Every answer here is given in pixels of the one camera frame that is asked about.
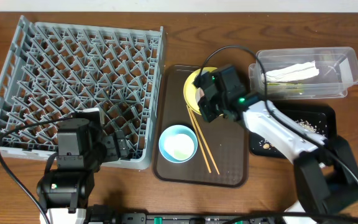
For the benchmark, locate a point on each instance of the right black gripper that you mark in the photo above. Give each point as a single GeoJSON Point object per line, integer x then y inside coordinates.
{"type": "Point", "coordinates": [204, 109]}

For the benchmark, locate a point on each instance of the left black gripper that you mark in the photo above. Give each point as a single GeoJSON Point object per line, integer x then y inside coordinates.
{"type": "Point", "coordinates": [112, 153]}

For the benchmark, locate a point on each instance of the cooked rice leftovers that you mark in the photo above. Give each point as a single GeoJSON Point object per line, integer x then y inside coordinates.
{"type": "Point", "coordinates": [304, 123]}

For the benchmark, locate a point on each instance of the green snack wrapper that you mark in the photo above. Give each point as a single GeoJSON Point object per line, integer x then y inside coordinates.
{"type": "Point", "coordinates": [285, 88]}

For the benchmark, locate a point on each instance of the white napkin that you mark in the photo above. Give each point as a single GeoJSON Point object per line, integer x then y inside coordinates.
{"type": "Point", "coordinates": [296, 72]}

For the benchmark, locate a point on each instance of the white plastic cup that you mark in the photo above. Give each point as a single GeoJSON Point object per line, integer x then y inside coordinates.
{"type": "Point", "coordinates": [180, 146]}

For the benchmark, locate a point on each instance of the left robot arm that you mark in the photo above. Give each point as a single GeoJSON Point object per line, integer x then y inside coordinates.
{"type": "Point", "coordinates": [68, 179]}

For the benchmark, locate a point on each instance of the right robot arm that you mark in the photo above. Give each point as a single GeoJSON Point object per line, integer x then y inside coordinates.
{"type": "Point", "coordinates": [326, 172]}

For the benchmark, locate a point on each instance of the black waste tray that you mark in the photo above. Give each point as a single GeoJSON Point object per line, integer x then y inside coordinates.
{"type": "Point", "coordinates": [318, 114]}

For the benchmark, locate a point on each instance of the yellow plate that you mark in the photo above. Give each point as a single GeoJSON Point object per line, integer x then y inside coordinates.
{"type": "Point", "coordinates": [189, 92]}

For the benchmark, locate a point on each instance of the right wooden chopstick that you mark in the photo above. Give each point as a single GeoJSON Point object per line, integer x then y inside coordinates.
{"type": "Point", "coordinates": [207, 150]}

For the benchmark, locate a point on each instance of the wooden chopstick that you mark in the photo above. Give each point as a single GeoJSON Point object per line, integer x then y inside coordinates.
{"type": "Point", "coordinates": [193, 121]}
{"type": "Point", "coordinates": [207, 150]}

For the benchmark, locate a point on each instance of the brown serving tray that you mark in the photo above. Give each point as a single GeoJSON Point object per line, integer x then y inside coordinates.
{"type": "Point", "coordinates": [227, 140]}

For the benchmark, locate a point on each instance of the light blue bowl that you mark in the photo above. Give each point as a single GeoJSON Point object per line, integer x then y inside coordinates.
{"type": "Point", "coordinates": [173, 130]}

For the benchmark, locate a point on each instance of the left wooden chopstick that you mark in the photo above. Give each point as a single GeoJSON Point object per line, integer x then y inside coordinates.
{"type": "Point", "coordinates": [193, 121]}

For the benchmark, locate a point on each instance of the clear plastic bin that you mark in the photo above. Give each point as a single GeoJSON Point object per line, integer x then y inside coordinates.
{"type": "Point", "coordinates": [338, 70]}

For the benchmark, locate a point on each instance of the grey plastic dish rack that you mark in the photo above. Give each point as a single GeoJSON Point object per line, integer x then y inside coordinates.
{"type": "Point", "coordinates": [52, 70]}

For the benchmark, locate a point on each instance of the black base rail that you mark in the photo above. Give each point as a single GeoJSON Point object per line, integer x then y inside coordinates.
{"type": "Point", "coordinates": [197, 219]}

